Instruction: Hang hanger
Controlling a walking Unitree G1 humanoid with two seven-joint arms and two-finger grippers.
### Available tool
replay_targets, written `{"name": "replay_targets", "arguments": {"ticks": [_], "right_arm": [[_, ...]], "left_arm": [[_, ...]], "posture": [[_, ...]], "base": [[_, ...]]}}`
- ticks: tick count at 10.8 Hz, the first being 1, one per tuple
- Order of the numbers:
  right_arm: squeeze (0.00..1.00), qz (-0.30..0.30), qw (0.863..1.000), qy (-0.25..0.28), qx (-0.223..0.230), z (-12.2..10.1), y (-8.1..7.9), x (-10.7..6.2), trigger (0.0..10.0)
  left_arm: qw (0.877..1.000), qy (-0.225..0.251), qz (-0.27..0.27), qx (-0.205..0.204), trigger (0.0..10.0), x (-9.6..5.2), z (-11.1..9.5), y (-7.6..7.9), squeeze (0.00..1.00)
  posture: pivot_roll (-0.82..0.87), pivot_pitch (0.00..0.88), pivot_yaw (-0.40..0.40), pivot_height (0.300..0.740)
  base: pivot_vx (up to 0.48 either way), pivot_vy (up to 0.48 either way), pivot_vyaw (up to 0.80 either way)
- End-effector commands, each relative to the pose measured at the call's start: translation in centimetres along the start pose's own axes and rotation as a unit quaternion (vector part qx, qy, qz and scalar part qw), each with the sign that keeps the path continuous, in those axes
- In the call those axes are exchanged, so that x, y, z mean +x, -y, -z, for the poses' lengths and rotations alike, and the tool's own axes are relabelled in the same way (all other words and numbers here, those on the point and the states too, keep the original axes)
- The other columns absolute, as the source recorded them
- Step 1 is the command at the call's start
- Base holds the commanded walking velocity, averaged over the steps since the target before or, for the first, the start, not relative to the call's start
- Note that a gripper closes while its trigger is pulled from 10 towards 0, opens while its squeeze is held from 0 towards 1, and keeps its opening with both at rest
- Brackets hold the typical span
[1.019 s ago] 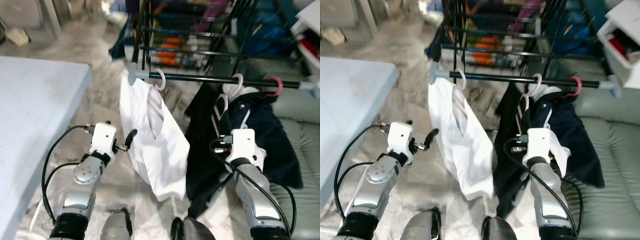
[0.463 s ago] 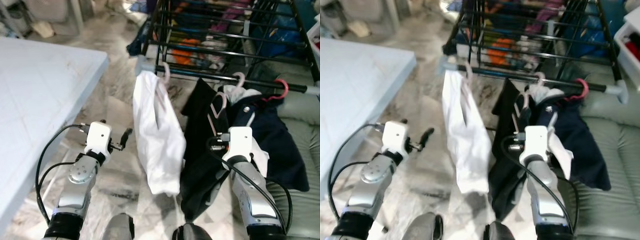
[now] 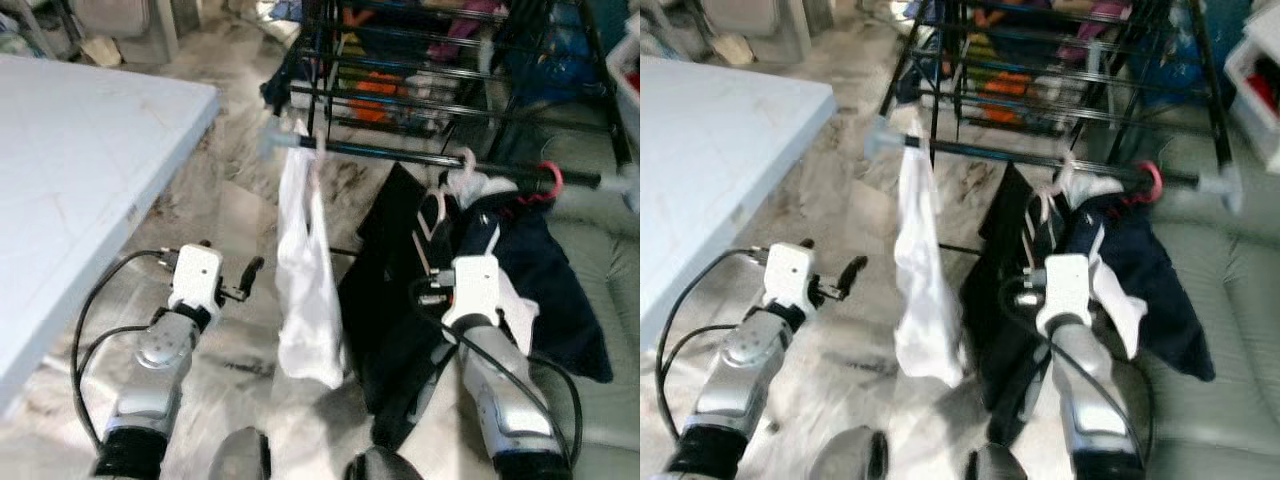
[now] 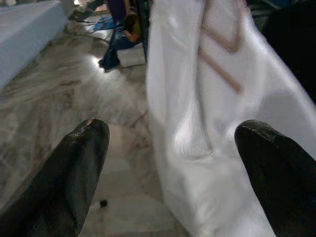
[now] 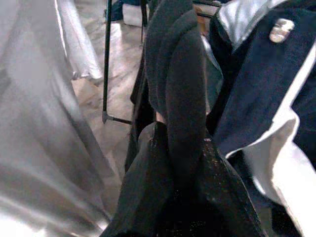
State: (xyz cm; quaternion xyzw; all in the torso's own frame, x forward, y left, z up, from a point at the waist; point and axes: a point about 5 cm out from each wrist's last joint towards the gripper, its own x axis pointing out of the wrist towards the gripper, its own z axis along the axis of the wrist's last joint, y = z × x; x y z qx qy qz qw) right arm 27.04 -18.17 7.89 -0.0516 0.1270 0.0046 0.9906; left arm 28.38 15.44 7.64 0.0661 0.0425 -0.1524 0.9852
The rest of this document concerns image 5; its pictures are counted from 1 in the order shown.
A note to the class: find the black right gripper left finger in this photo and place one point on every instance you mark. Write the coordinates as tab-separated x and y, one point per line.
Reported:
148	172

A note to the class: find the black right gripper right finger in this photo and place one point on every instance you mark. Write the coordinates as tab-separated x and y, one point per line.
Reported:
222	197

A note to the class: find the navy and white shirt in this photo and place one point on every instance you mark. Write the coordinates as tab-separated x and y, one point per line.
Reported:
259	86

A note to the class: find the black garment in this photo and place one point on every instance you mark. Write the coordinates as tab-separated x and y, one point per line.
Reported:
185	98

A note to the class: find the black metal clothes rack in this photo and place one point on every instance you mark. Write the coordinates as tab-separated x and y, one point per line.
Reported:
106	61

